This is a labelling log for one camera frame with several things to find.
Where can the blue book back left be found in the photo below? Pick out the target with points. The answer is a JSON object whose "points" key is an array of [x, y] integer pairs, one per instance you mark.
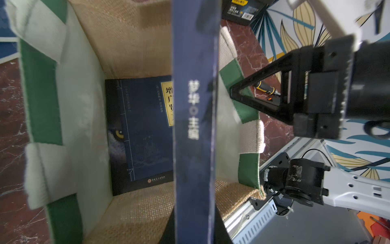
{"points": [[8, 39]]}

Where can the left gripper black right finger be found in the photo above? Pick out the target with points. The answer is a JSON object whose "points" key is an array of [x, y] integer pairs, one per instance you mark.
{"points": [[221, 235]]}

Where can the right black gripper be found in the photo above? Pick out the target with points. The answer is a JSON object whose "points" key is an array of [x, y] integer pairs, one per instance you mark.
{"points": [[318, 88]]}

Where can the black wolf cover book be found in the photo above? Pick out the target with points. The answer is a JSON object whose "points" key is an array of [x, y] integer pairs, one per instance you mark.
{"points": [[116, 139]]}

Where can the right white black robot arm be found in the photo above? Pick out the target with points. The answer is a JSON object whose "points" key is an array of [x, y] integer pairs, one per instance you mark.
{"points": [[308, 182]]}

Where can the yellow black screwdriver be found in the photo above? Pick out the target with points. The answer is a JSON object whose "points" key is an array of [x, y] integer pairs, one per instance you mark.
{"points": [[266, 88]]}

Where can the green beige canvas bag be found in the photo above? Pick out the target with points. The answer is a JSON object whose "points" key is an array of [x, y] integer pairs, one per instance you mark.
{"points": [[67, 51]]}

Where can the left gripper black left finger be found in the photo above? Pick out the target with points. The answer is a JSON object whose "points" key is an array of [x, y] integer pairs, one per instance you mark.
{"points": [[168, 236]]}

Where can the yellow black toolbox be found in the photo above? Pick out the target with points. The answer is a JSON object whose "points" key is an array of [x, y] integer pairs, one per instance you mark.
{"points": [[244, 12]]}

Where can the blue book table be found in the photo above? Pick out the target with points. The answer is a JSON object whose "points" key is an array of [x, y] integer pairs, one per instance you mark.
{"points": [[147, 119]]}

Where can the front aluminium rail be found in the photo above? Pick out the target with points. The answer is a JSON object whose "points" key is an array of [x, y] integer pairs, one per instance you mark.
{"points": [[246, 223]]}

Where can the dark book old man back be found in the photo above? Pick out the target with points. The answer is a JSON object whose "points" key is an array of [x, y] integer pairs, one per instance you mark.
{"points": [[196, 27]]}

